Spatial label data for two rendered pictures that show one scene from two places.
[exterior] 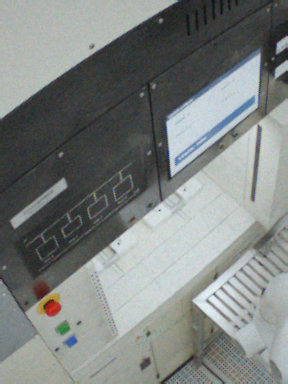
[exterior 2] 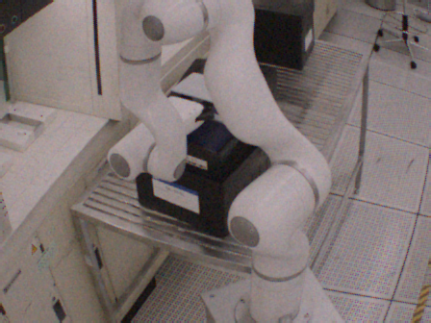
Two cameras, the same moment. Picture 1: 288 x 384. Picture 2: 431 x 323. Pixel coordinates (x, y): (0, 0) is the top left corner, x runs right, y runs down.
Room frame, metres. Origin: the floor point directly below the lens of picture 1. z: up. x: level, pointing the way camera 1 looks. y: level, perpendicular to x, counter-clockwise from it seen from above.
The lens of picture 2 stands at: (-0.57, 0.19, 1.90)
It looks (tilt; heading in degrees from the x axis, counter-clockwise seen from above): 37 degrees down; 330
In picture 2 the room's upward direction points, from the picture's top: 3 degrees counter-clockwise
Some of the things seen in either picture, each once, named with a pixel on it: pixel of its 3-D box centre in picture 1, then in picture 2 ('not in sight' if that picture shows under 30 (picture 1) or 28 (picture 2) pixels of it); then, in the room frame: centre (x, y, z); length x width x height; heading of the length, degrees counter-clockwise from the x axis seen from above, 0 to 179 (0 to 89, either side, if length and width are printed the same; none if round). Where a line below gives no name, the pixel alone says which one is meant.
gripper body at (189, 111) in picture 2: not in sight; (174, 117); (0.60, -0.37, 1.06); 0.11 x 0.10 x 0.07; 117
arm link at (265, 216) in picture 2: not in sight; (273, 230); (0.15, -0.34, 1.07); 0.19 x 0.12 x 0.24; 108
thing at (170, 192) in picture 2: not in sight; (205, 164); (0.65, -0.48, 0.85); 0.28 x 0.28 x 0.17; 27
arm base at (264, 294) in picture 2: not in sight; (277, 288); (0.16, -0.37, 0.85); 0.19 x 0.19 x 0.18
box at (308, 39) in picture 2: not in sight; (274, 24); (1.23, -1.13, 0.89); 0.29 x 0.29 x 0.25; 38
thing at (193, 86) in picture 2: not in sight; (204, 139); (0.65, -0.47, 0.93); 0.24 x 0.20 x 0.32; 27
